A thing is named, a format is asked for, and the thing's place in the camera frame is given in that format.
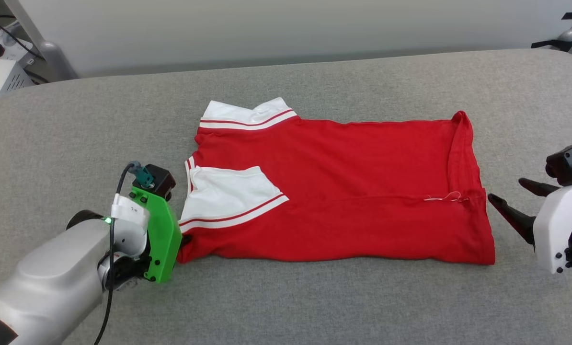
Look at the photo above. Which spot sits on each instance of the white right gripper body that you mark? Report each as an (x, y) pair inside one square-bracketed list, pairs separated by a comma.
[(561, 230)]

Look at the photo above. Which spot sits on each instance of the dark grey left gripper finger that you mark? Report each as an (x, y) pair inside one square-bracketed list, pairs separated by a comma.
[(186, 240)]

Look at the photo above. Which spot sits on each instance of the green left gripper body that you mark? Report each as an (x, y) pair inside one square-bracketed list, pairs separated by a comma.
[(164, 239)]

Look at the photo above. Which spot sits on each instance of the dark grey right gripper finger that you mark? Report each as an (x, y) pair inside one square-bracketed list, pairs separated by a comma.
[(540, 187), (516, 218)]

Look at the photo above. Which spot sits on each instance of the red and white jersey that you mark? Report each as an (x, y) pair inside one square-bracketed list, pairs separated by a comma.
[(362, 167)]

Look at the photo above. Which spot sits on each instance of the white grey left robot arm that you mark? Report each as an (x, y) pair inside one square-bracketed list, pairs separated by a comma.
[(51, 287)]

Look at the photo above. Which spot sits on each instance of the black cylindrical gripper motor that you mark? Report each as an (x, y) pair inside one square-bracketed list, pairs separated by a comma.
[(82, 218)]

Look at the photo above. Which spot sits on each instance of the white partition panel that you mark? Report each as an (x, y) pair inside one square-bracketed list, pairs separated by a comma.
[(267, 28)]

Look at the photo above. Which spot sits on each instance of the white vented equipment cabinet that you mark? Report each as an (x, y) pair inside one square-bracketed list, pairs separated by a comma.
[(1, 79)]

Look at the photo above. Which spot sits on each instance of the white power strip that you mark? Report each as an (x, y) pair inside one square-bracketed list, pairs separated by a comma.
[(3, 45)]

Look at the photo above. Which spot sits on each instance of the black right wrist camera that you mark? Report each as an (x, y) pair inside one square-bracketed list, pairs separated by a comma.
[(571, 160)]

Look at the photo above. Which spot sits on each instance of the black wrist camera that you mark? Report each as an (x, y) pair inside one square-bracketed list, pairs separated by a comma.
[(159, 181), (571, 160)]

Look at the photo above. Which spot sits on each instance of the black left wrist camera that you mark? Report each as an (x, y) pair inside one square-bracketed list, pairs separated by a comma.
[(159, 181)]

